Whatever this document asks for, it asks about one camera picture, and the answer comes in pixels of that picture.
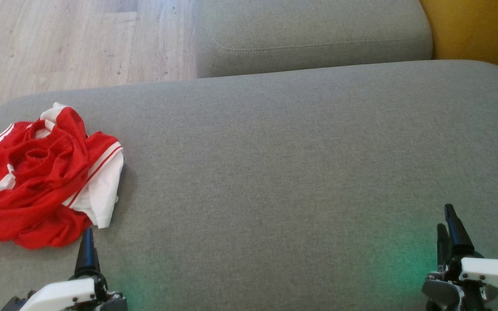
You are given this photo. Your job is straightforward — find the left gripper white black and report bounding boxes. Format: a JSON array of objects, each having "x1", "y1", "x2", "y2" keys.
[{"x1": 0, "y1": 228, "x2": 128, "y2": 311}]

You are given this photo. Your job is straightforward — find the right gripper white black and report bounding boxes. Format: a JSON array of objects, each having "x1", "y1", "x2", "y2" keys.
[{"x1": 437, "y1": 204, "x2": 498, "y2": 311}]

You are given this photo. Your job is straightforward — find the red jersey white striped trim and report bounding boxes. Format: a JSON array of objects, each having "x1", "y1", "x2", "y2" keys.
[{"x1": 0, "y1": 131, "x2": 125, "y2": 250}]

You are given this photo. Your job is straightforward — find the large grey sofa seat cushion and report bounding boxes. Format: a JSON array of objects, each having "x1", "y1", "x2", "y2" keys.
[{"x1": 0, "y1": 60, "x2": 498, "y2": 311}]

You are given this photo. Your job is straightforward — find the large yellow sofa backrest cushion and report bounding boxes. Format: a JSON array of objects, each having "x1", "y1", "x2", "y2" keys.
[{"x1": 420, "y1": 0, "x2": 498, "y2": 86}]

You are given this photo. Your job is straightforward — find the medium grey sofa seat cushion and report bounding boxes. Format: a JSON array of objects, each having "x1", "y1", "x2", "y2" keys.
[{"x1": 195, "y1": 0, "x2": 434, "y2": 79}]

